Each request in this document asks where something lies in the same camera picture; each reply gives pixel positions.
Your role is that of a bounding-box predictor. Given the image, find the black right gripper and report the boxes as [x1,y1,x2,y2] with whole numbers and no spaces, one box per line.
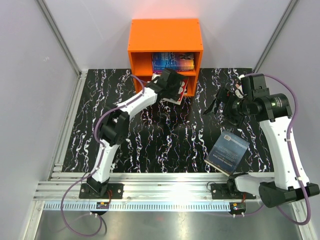
[203,86,253,129]

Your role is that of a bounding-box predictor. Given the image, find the red Treehouse book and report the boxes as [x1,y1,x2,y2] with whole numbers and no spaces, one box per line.
[163,77,189,105]

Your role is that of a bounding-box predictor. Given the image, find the purple paperback book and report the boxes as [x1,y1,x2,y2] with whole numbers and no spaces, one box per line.
[152,69,197,76]

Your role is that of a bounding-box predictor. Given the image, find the Jane Eyre book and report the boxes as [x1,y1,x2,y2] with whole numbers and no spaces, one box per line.
[151,52,195,71]

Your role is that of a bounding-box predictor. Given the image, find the dark blue book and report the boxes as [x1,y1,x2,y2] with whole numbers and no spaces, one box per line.
[204,130,250,176]

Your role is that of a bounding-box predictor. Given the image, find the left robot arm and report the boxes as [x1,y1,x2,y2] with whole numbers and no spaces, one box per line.
[86,68,187,199]

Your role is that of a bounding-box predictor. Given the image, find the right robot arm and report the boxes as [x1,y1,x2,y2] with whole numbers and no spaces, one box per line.
[204,73,320,208]

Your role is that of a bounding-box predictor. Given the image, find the orange wooden shelf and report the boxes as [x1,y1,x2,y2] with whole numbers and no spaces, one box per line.
[127,18,204,97]

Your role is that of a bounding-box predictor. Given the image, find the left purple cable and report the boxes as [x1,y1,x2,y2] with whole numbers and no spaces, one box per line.
[60,74,153,237]

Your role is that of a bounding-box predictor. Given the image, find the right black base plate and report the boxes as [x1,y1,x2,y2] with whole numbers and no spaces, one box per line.
[209,182,257,200]

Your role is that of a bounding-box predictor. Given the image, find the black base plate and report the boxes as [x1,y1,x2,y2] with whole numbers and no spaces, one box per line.
[209,182,257,200]
[79,183,125,200]

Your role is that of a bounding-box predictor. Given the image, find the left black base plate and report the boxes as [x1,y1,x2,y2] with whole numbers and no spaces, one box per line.
[79,183,125,200]

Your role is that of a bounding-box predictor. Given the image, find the aluminium rail frame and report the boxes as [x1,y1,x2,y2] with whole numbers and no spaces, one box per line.
[22,0,320,240]

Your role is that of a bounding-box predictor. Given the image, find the slotted cable duct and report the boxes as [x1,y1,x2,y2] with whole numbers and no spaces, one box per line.
[43,201,246,212]

